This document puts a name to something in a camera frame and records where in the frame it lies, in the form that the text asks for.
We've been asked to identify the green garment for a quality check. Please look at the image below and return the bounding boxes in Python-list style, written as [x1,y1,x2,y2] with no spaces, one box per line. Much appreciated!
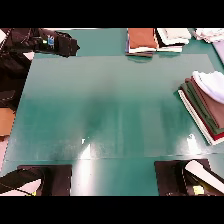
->
[180,81,224,136]

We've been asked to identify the red garment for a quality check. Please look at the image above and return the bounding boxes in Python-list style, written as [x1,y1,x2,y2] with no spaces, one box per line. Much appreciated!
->
[189,99,224,141]

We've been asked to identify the cream garment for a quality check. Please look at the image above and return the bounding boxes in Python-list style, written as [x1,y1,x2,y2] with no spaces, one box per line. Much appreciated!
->
[177,89,224,147]

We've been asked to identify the white garment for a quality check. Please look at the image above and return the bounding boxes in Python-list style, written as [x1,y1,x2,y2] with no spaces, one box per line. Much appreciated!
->
[127,46,158,54]
[193,28,224,44]
[156,28,193,46]
[192,70,224,105]

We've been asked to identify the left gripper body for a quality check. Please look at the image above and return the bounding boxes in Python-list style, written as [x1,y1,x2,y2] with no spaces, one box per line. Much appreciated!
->
[54,31,81,59]

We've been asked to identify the brown garment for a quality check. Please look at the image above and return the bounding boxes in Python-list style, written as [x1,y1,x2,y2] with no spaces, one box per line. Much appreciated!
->
[127,28,158,50]
[185,77,224,130]

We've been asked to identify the black garment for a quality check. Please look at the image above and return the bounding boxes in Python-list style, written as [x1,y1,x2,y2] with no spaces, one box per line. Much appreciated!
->
[153,29,184,50]

